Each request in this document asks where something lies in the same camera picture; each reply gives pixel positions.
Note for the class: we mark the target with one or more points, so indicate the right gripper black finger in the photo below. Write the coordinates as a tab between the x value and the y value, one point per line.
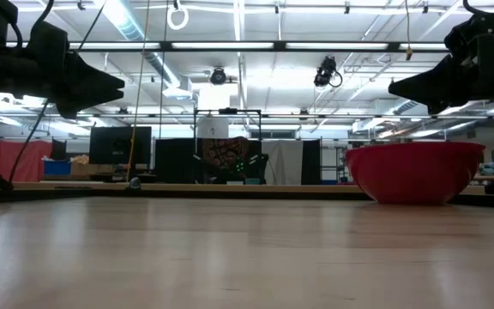
442	107
435	83

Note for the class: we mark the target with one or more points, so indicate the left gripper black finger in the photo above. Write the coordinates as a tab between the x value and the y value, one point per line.
94	81
88	105

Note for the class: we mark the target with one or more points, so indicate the black monitor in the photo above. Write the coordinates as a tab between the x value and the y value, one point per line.
118	146

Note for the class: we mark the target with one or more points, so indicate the blue bin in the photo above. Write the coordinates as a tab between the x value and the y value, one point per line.
57	168

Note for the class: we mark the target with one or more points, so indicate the large red bowl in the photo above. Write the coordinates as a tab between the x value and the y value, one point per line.
414	176

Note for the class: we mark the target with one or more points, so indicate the red cloth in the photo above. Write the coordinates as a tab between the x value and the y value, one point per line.
15	161

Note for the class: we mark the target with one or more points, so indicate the black curtain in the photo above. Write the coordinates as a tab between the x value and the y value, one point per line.
174	161

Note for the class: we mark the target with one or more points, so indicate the white cylinder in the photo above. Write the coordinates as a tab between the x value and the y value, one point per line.
212	128

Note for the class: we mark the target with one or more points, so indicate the patterned cloth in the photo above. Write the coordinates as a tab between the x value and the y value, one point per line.
217	150

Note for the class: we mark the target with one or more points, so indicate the person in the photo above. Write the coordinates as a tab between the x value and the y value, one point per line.
230	161

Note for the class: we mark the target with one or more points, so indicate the black overhead light bar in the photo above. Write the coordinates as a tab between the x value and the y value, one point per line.
279	46

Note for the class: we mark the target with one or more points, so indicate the white curtain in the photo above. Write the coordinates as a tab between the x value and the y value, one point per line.
283	163

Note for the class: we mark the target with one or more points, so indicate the light wooden desk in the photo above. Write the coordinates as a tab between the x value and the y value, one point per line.
272	188

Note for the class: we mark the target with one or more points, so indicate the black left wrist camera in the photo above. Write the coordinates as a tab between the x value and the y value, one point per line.
50	38

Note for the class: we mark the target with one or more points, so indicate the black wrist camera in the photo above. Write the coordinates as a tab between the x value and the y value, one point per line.
50	38
472	32

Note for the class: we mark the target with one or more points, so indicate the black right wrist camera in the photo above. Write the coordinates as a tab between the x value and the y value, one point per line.
472	32

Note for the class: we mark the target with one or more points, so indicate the silver ventilation duct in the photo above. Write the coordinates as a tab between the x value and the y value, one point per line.
127	23

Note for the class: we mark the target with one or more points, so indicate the round black ceiling camera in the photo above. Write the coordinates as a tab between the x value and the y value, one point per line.
218	76

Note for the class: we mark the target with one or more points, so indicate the black stand frame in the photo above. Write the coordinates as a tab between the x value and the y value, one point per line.
227	111

